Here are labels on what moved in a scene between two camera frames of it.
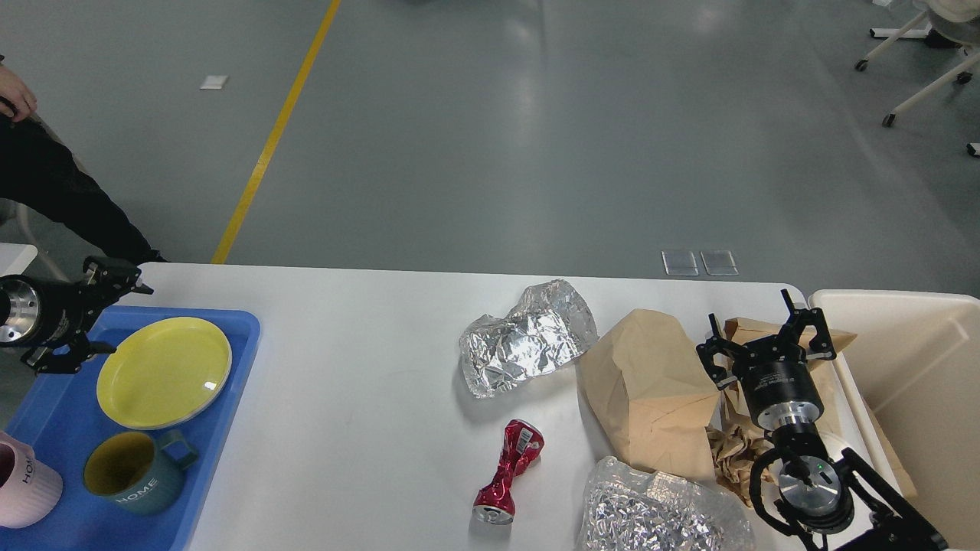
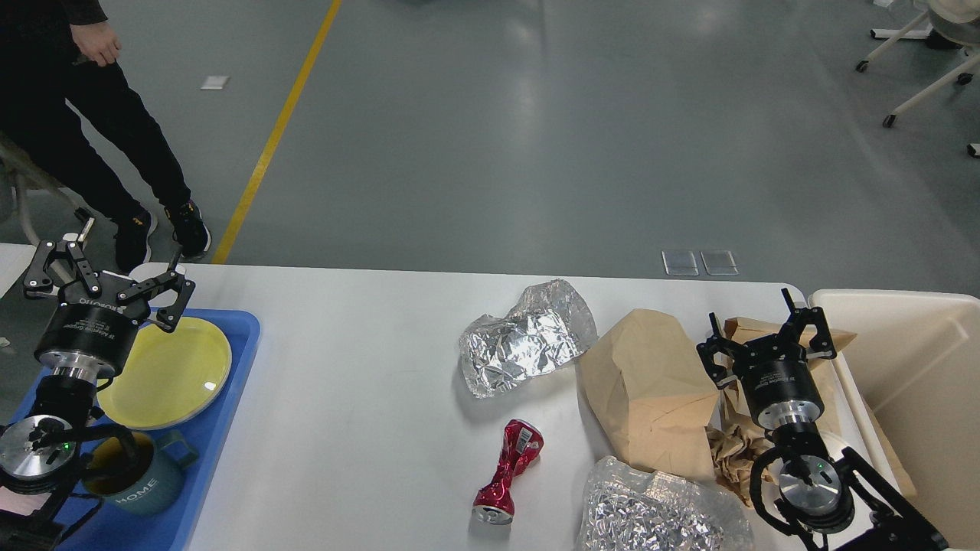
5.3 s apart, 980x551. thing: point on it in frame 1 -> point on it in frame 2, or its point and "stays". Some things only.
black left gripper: [47, 316] -> [89, 336]
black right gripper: [781, 389] stays
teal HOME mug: [132, 473] stays
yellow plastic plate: [163, 373] stays
